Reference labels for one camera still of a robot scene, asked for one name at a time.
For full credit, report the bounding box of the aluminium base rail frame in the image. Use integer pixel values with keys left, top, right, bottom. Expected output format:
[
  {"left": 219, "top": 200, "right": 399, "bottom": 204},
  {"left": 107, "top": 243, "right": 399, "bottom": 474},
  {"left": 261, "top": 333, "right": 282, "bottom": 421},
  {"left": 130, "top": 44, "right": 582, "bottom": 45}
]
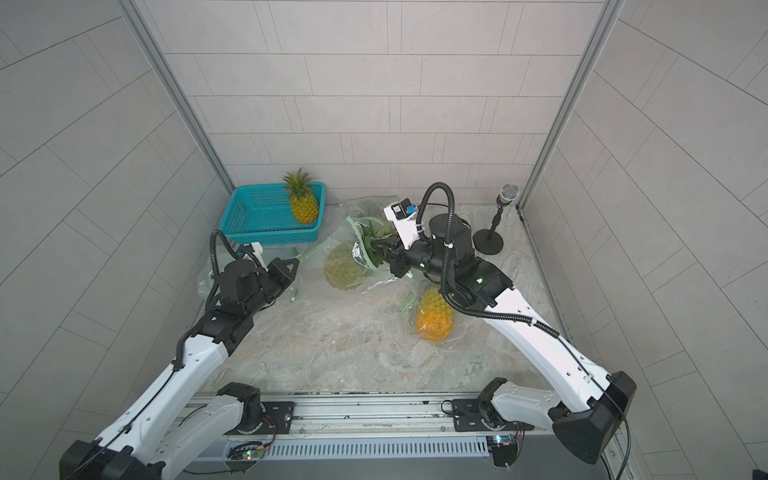
[{"left": 116, "top": 391, "right": 622, "bottom": 463}]

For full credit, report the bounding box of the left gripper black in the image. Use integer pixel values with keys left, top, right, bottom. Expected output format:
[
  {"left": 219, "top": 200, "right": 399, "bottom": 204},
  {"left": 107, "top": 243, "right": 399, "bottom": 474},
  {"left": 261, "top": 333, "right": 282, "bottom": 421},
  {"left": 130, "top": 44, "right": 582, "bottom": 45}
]
[{"left": 242, "top": 256, "right": 301, "bottom": 317}]

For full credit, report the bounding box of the teal plastic basket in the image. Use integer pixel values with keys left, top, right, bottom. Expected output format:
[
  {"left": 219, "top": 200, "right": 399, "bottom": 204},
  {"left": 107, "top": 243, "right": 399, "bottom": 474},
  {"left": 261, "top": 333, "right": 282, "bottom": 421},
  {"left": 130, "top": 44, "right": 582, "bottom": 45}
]
[{"left": 219, "top": 182, "right": 326, "bottom": 246}]

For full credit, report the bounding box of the pineapple yellow orange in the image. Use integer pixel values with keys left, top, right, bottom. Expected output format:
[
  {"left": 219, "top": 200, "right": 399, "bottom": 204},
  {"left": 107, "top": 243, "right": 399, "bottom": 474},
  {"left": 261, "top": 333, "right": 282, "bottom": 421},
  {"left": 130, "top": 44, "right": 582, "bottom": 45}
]
[{"left": 283, "top": 168, "right": 319, "bottom": 224}]

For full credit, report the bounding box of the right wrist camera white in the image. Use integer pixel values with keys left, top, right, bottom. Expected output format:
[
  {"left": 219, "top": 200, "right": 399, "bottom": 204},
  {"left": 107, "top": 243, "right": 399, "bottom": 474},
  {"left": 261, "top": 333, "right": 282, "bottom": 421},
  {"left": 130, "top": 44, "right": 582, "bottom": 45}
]
[{"left": 384, "top": 198, "right": 419, "bottom": 250}]

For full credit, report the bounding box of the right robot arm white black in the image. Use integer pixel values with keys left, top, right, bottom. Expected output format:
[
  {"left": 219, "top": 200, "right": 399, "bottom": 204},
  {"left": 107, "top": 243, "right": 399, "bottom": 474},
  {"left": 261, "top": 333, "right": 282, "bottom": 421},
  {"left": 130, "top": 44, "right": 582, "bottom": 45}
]
[{"left": 371, "top": 237, "right": 637, "bottom": 464}]

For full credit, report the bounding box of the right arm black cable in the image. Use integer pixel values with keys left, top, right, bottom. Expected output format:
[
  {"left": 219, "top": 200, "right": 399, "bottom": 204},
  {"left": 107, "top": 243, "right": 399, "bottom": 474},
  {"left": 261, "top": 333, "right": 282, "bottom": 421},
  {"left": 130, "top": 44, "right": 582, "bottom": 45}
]
[{"left": 415, "top": 181, "right": 631, "bottom": 480}]

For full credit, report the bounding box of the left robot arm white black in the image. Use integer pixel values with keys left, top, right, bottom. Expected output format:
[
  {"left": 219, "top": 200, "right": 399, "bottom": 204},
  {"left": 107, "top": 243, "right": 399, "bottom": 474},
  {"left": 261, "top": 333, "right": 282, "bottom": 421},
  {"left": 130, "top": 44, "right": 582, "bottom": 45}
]
[{"left": 58, "top": 258, "right": 299, "bottom": 479}]

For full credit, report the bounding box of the black microphone stand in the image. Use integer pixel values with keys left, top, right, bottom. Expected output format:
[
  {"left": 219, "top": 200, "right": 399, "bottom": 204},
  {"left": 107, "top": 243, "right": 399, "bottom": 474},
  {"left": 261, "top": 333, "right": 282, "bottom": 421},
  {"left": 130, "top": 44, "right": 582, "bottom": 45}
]
[{"left": 473, "top": 207, "right": 504, "bottom": 255}]

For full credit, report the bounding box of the clear zip-top bag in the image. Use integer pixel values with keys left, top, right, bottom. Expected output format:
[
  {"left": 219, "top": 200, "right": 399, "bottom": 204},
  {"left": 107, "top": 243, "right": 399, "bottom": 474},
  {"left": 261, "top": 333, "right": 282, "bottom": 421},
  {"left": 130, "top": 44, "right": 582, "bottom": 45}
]
[
  {"left": 293, "top": 216, "right": 399, "bottom": 303},
  {"left": 400, "top": 281, "right": 456, "bottom": 344},
  {"left": 331, "top": 196, "right": 397, "bottom": 227},
  {"left": 195, "top": 241, "right": 235, "bottom": 300}
]

